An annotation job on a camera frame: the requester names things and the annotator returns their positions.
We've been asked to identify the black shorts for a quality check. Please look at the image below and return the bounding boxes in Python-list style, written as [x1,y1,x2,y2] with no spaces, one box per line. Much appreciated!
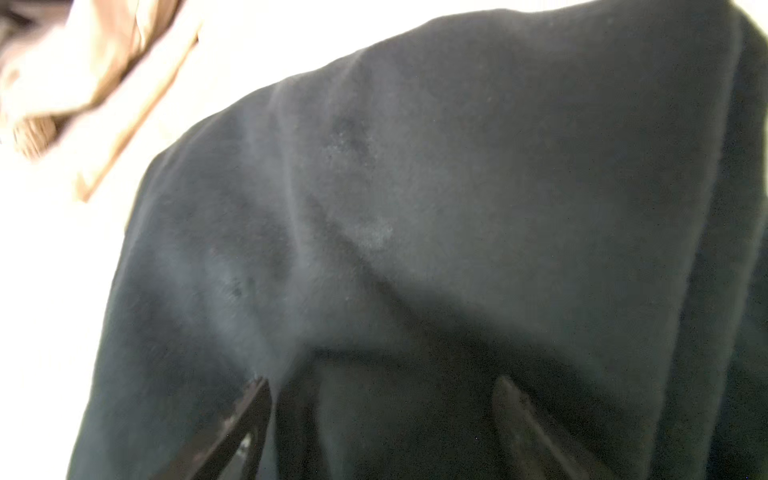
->
[67,1,767,479]

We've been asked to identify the beige drawstring shorts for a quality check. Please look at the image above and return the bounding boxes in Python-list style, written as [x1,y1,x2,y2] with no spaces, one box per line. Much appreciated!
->
[1,1,205,201]

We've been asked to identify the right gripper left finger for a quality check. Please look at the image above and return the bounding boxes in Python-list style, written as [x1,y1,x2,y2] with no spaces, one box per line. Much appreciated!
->
[154,377,272,480]

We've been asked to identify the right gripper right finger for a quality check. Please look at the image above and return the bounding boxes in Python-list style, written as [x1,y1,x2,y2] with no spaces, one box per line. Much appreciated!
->
[492,376,617,480]

